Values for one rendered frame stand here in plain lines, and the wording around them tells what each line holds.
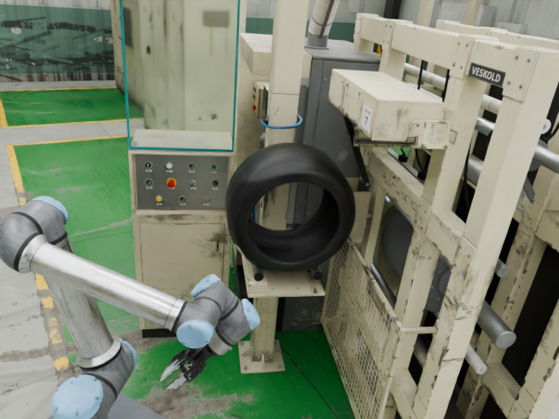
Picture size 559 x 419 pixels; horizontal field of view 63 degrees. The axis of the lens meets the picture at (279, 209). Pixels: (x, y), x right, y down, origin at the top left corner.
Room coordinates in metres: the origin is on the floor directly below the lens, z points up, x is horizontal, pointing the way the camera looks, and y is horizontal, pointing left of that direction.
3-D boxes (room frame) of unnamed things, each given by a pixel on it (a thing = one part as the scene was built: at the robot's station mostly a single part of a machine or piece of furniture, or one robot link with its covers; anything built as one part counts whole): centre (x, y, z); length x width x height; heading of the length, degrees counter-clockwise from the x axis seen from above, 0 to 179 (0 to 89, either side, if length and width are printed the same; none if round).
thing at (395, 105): (1.88, -0.35, 1.71); 0.61 x 0.25 x 0.15; 11
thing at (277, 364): (2.19, 0.03, 0.02); 0.27 x 0.27 x 0.04; 11
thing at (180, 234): (2.48, 0.58, 0.63); 0.56 x 0.41 x 1.27; 101
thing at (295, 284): (1.95, -0.04, 0.80); 0.37 x 0.36 x 0.02; 101
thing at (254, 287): (1.92, 0.10, 0.84); 0.36 x 0.09 x 0.06; 11
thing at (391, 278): (2.50, -0.77, 0.61); 0.33 x 0.06 x 0.86; 101
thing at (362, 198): (2.24, -0.37, 1.05); 0.20 x 0.15 x 0.30; 11
